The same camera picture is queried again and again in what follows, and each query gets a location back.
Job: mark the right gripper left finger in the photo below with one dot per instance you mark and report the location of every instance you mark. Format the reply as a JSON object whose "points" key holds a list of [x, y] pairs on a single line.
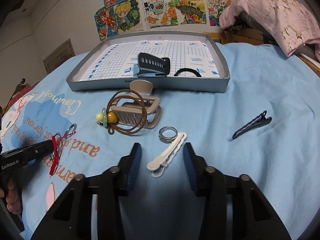
{"points": [[70, 215]]}

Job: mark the beige hair claw clip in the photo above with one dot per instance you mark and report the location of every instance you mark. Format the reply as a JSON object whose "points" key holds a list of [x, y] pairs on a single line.
{"points": [[136, 107]]}

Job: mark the colourful wall drawings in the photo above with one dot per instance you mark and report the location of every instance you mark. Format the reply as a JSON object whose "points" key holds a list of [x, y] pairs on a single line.
{"points": [[118, 17]]}

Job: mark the brown wooden door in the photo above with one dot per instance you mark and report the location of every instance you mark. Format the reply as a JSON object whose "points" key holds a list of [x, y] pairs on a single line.
{"points": [[60, 55]]}

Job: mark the wooden bed frame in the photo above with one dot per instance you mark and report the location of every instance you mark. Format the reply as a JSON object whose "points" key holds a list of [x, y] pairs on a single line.
{"points": [[256, 37]]}

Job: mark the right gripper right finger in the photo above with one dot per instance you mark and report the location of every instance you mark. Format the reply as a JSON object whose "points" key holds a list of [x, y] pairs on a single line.
{"points": [[253, 217]]}

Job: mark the pink floral blanket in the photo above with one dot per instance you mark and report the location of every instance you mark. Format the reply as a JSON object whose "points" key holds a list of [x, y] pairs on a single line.
{"points": [[289, 22]]}

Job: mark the light blue cartoon bedsheet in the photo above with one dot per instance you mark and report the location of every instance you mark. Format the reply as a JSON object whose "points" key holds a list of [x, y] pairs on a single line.
{"points": [[282, 157]]}

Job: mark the white hair clip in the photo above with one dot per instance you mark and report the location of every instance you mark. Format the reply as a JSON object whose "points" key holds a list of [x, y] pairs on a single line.
{"points": [[159, 164]]}

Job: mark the person's left hand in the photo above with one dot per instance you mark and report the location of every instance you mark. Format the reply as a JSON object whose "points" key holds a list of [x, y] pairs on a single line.
{"points": [[12, 197]]}

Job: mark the black hair clip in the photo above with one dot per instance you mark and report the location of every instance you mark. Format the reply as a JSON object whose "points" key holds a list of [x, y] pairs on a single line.
{"points": [[259, 121]]}

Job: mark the grey tray with grid paper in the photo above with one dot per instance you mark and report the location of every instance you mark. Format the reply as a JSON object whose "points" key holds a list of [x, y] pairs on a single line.
{"points": [[179, 60]]}

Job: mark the red checkered cloth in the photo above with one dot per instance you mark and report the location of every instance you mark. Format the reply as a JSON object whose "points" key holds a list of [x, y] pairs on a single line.
{"points": [[18, 93]]}

